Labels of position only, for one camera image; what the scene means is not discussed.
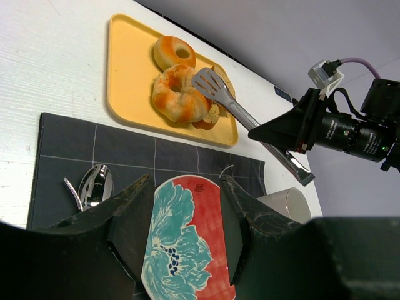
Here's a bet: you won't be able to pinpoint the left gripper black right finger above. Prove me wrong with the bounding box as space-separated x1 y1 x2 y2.
221 176 399 299

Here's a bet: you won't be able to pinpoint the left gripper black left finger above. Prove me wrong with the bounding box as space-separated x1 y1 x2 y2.
1 174 154 299

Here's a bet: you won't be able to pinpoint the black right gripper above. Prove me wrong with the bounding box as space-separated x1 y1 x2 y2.
248 87 328 153

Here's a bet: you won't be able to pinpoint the metal slotted tongs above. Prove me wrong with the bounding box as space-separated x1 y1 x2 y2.
192 67 315 187

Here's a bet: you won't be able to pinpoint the orange glazed twisted bread ring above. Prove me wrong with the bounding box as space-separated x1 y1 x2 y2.
151 64 214 123

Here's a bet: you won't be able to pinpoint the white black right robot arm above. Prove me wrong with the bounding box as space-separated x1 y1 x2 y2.
248 79 399 171

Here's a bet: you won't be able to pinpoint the brown sliced bread piece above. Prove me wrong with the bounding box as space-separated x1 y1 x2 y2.
192 64 236 130

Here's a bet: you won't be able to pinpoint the blue table label sticker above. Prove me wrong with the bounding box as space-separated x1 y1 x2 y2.
274 86 291 102

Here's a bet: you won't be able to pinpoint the white ceramic mug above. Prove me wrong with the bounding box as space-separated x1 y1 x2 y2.
256 187 312 224

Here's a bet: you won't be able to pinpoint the shiny metal spoon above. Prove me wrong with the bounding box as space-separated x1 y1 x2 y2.
77 164 114 211

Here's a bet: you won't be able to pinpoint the red plate with teal flower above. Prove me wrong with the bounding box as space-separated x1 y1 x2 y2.
141 175 236 299

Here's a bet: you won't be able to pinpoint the dark grey checked placemat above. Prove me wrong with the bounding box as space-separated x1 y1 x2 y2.
27 112 266 229

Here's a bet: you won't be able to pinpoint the orange glazed donut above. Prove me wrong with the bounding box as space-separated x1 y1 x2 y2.
153 36 196 71

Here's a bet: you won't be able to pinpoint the yellow plastic tray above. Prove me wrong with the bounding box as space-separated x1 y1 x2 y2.
107 14 239 147

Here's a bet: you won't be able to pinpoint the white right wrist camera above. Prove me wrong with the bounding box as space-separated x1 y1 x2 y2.
308 60 344 97

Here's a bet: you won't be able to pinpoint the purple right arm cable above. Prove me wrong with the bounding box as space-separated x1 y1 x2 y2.
339 57 381 78

